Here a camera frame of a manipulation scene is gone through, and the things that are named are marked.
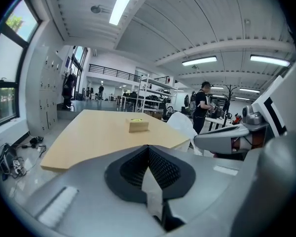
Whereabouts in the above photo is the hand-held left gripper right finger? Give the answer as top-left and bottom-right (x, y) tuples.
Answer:
(148, 144), (247, 237)

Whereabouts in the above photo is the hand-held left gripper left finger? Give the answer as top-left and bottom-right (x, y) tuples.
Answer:
(22, 144), (168, 237)

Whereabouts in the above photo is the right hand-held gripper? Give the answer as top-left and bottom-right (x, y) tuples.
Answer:
(193, 55), (296, 155)

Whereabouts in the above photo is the tan tissue box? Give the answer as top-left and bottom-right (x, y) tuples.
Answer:
(125, 117), (149, 134)

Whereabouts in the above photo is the round table with black stand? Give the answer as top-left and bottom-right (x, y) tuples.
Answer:
(204, 117), (239, 133)

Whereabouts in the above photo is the white metal shelf rack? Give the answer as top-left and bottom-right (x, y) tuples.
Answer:
(135, 73), (180, 120)

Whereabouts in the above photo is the long ceiling light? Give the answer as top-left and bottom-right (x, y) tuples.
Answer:
(249, 54), (291, 67)
(182, 55), (218, 67)
(109, 0), (141, 26)

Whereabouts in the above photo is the black backpack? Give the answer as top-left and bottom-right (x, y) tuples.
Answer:
(0, 143), (27, 181)

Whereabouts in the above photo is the coat rack with black clothes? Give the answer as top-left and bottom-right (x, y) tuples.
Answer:
(61, 73), (76, 110)

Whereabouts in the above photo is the grey metal locker cabinet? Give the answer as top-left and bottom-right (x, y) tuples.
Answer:
(38, 45), (65, 134)

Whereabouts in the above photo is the black balcony railing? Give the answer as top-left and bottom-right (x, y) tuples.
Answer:
(88, 63), (142, 82)

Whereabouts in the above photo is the black-framed window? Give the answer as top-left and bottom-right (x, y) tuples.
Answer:
(0, 0), (44, 130)

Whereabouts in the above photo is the bundle of black cables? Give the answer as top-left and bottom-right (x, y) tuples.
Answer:
(21, 136), (47, 158)

